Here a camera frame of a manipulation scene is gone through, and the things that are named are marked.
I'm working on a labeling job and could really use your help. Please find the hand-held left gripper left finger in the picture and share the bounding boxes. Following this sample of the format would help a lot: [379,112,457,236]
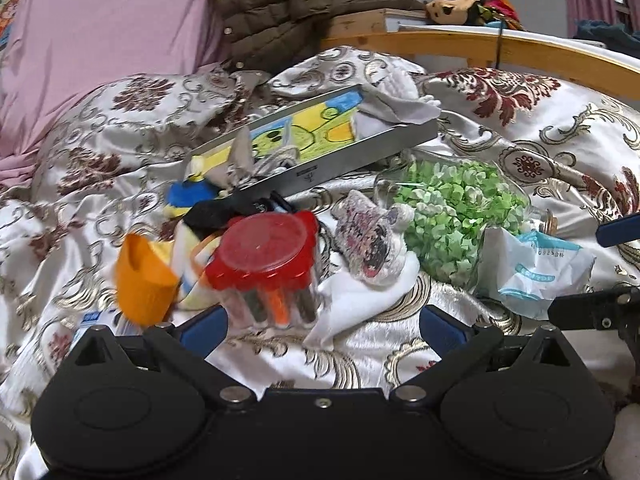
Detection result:
[64,305,252,404]

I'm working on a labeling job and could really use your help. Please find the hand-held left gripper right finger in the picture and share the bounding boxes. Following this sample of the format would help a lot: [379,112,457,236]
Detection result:
[390,304,577,404]

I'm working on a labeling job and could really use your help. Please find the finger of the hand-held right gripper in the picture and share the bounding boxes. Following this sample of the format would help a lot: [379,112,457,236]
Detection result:
[596,213,640,249]
[547,284,640,334]

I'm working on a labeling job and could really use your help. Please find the orange soft cup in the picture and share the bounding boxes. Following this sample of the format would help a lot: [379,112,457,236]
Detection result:
[114,231,182,327]

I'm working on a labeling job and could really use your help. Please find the grey tray with drawing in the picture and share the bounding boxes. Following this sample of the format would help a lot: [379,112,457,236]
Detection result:
[186,83,442,199]

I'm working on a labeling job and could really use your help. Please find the white blue plastic packet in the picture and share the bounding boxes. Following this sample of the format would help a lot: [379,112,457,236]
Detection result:
[474,226,599,319]

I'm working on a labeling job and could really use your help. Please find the plain white cloth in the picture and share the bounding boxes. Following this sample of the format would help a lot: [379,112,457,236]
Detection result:
[301,254,422,352]

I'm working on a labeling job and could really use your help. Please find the red lid plastic container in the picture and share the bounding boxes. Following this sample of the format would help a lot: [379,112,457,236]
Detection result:
[206,209,322,332]

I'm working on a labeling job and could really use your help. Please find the blue white small box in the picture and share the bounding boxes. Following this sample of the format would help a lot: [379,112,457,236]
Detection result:
[69,309,132,347]

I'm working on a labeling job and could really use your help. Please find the white knitted cartoon pouch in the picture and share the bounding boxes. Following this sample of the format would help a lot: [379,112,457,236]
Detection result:
[331,189,417,289]

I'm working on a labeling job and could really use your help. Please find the black cloth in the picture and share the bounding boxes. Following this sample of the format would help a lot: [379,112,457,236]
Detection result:
[181,189,297,242]

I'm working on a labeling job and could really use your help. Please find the bag of green paper stars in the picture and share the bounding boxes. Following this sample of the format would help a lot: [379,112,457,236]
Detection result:
[374,151,557,292]

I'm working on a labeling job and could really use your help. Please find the blue yellow plush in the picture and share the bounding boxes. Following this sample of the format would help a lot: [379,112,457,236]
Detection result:
[166,171,222,219]

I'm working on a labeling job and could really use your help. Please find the floral satin blanket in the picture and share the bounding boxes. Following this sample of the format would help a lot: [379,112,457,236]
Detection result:
[0,45,640,480]

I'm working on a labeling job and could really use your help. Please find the white mattress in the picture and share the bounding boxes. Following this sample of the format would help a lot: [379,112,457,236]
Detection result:
[399,9,640,69]

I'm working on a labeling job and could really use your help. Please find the dark teal bag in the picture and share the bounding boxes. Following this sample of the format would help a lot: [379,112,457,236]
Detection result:
[571,19,640,57]

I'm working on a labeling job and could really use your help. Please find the floral satin pillow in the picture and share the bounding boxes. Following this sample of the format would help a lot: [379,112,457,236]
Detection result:
[37,71,273,173]

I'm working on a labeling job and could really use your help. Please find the mouse plush toy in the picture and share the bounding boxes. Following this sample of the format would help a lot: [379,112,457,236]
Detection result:
[424,0,527,32]

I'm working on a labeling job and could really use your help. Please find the wooden box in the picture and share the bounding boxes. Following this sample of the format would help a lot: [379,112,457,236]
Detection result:
[319,7,427,42]

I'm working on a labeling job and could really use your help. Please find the pink hanging cloth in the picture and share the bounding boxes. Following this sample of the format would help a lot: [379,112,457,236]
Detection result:
[0,0,223,173]

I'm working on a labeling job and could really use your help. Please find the brown puffer jacket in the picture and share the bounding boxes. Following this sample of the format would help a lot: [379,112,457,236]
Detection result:
[206,0,427,72]

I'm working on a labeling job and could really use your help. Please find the wooden bed frame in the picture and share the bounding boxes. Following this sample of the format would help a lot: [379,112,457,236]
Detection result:
[319,26,640,112]

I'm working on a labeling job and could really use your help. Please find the cartoon wall poster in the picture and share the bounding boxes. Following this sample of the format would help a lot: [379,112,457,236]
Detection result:
[0,0,22,52]

